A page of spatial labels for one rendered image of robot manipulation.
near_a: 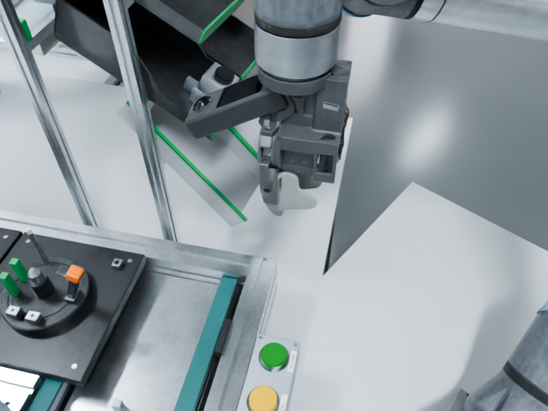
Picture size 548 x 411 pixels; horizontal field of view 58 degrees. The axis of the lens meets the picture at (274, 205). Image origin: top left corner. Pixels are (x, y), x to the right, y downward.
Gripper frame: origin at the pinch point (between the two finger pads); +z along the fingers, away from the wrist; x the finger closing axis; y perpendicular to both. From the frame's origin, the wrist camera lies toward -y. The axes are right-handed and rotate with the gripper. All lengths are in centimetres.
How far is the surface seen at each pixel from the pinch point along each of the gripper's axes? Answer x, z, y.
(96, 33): 18.1, -9.8, -29.9
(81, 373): -15.8, 26.1, -25.6
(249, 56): 38.6, 3.5, -13.3
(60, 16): 19.1, -11.1, -35.5
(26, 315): -10.3, 22.7, -36.7
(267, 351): -6.4, 26.0, 0.3
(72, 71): 74, 37, -79
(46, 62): 77, 37, -90
